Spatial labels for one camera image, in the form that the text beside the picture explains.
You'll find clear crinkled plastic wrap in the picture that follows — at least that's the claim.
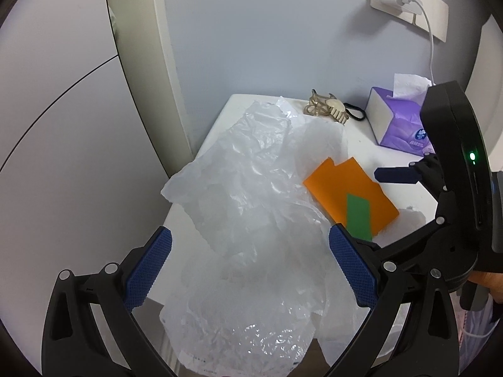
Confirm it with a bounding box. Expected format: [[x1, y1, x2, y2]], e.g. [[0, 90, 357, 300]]
[[158, 220, 355, 377]]

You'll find green paper strip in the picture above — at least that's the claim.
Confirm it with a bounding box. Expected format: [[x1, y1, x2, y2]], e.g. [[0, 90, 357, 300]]
[[346, 193, 374, 241]]

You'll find white nightstand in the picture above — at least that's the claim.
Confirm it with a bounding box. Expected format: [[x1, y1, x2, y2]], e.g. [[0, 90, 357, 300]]
[[147, 93, 441, 377]]

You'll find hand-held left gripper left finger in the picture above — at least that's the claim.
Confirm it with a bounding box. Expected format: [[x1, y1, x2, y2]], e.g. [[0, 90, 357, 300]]
[[41, 226, 178, 377]]

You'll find cream vertical trim panel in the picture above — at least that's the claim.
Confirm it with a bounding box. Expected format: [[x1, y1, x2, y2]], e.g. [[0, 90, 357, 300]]
[[103, 0, 198, 178]]

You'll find purple tissue pack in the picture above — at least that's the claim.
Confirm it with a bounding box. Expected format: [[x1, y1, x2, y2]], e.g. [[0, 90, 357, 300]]
[[367, 73, 435, 156]]

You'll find grey white wardrobe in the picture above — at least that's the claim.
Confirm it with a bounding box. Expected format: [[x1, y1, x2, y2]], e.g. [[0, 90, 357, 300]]
[[0, 0, 174, 362]]

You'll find person's right hand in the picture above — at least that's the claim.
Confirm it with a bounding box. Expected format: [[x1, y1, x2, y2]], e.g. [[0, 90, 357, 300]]
[[469, 270, 503, 304]]

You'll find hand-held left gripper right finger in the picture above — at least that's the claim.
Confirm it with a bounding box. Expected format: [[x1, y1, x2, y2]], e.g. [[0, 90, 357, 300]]
[[326, 223, 460, 377]]

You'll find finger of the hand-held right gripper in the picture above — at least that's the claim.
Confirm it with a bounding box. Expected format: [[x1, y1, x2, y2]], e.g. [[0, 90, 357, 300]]
[[373, 153, 449, 202], [368, 192, 457, 276]]

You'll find beige hair claw clip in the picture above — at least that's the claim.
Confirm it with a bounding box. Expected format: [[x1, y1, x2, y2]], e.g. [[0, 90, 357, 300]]
[[304, 90, 350, 127]]

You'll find white light switch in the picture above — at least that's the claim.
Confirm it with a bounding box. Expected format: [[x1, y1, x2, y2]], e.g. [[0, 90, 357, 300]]
[[412, 0, 450, 42]]

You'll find white charging cable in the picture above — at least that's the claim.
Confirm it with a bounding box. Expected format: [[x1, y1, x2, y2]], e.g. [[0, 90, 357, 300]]
[[406, 0, 438, 87]]

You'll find translucent white plastic sheet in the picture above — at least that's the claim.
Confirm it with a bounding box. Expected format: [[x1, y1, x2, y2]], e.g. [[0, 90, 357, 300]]
[[161, 96, 351, 268]]

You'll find black hair tie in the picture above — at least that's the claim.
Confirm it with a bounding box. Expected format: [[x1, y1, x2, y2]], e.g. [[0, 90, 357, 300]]
[[343, 103, 368, 122]]

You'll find orange paper sheet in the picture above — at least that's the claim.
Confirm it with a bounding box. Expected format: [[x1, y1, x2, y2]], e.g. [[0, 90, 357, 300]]
[[302, 157, 401, 238]]

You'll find purple striped bedding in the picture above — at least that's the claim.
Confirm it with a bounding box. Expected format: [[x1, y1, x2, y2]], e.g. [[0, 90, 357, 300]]
[[458, 291, 496, 362]]

